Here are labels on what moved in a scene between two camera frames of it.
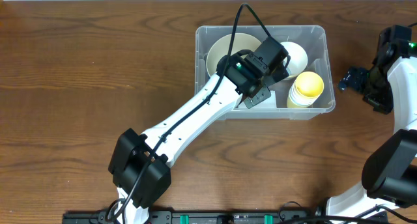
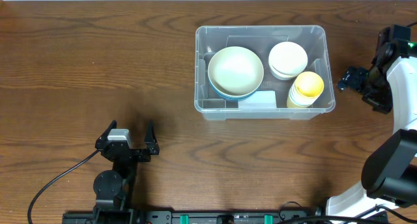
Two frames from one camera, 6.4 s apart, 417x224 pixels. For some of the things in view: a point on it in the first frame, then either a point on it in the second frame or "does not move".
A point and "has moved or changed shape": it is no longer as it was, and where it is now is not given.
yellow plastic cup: [307, 85] does not move
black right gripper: [353, 79] does not move
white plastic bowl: [298, 58] does not move
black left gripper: [258, 98] → [129, 153]
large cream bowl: [225, 46] has moved or changed shape
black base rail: [201, 217] does not move
